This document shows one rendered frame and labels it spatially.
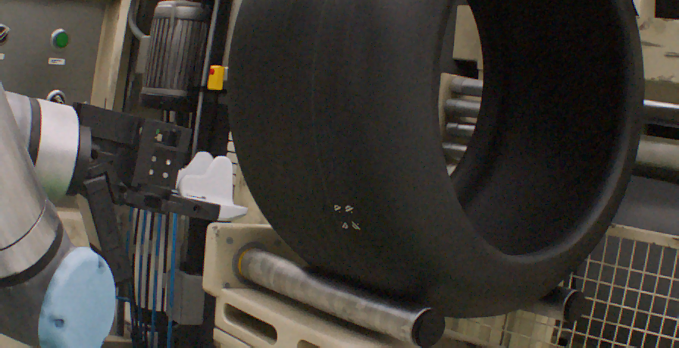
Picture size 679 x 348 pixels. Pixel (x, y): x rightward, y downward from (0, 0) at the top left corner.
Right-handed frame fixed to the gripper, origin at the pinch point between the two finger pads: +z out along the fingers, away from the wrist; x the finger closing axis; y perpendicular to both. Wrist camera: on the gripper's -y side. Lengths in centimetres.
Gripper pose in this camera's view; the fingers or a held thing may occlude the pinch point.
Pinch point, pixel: (233, 215)
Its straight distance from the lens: 88.9
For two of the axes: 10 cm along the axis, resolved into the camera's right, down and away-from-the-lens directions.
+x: -6.2, -1.2, 7.8
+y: 2.2, -9.8, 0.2
